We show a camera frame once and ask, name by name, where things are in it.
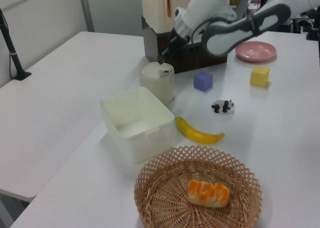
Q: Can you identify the dark wooden box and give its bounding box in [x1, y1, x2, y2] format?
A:
[141, 15, 228, 75]

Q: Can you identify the pink plate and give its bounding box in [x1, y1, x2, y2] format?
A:
[234, 41, 278, 63]

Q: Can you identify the yellow cube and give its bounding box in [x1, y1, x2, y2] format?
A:
[250, 65, 270, 88]

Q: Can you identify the black camera stand pole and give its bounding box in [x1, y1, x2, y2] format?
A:
[0, 7, 32, 82]

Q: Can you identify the beige dustbin lid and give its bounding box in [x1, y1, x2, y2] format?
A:
[139, 62, 175, 83]

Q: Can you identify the purple cube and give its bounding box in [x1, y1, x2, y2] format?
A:
[193, 71, 214, 93]

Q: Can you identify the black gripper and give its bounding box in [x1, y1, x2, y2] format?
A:
[156, 34, 187, 65]

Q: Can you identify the orange topped bread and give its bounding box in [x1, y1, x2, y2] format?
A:
[187, 179, 230, 208]

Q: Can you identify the black clamp mount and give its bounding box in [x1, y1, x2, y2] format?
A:
[289, 11, 320, 41]

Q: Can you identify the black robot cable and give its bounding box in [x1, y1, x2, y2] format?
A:
[189, 20, 201, 69]

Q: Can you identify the yellow banana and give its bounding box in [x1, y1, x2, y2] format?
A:
[174, 116, 225, 145]

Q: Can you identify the white rectangular plastic container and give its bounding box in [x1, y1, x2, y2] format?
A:
[99, 86, 175, 165]

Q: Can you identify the panda figurine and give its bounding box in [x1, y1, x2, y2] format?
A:
[211, 99, 236, 114]

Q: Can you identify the beige round dustbin body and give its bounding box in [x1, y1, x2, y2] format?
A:
[138, 74, 175, 105]

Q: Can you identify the woven wicker basket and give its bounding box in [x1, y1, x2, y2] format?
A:
[133, 145, 263, 228]

